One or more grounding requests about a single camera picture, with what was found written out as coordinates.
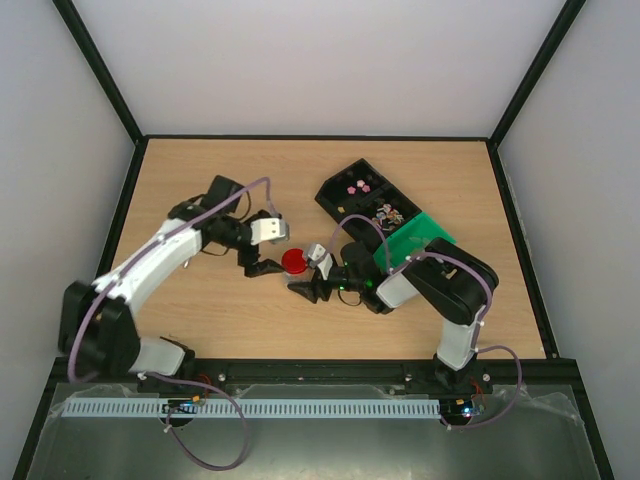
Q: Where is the clear plastic jar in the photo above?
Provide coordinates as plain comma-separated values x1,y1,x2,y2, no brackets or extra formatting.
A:
283,270,309,286

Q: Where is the red jar lid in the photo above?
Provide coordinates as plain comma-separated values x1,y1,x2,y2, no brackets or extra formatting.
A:
281,248,308,275

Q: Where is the black bin with star candies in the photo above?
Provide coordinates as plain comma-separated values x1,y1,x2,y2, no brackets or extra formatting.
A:
315,158,392,222

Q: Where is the green bin with gummies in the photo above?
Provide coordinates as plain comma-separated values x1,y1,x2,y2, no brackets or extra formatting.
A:
373,212,456,271

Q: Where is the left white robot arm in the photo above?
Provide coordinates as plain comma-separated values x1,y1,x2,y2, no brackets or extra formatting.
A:
58,176,289,382

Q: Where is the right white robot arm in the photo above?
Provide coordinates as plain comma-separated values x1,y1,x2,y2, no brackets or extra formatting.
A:
287,237,499,392

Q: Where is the black bin with lollipops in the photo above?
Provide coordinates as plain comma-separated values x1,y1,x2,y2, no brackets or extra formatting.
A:
344,187,420,237

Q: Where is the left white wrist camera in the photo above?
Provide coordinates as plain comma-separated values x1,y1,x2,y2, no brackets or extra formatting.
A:
250,217,290,245

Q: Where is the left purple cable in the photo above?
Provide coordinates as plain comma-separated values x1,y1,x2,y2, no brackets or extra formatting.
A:
67,177,281,472

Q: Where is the black front mounting rail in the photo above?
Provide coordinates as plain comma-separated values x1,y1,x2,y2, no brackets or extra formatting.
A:
49,355,581,399

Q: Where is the light blue cable duct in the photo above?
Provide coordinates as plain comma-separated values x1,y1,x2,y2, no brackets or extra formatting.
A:
61,398,440,420

